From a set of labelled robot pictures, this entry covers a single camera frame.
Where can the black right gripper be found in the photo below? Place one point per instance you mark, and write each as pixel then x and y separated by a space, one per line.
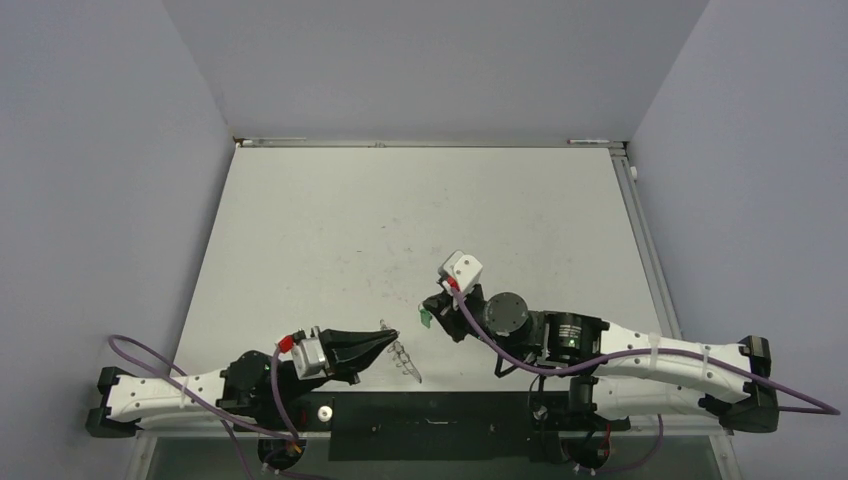
pixel 444 305

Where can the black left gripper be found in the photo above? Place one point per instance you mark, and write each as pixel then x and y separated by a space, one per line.
pixel 348 352

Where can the green key tag with key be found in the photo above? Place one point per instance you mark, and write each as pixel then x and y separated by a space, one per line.
pixel 425 316

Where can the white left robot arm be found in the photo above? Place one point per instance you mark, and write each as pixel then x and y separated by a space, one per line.
pixel 258 392

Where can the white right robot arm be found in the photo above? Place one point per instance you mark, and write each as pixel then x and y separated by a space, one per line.
pixel 616 372

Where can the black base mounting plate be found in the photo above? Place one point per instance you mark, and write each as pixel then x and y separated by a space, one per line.
pixel 450 426

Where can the white marker pen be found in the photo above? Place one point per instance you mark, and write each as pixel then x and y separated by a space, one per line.
pixel 586 142

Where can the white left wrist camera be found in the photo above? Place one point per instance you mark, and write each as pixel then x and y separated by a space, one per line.
pixel 307 353

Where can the aluminium table frame rail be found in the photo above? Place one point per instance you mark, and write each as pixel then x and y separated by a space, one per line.
pixel 657 284

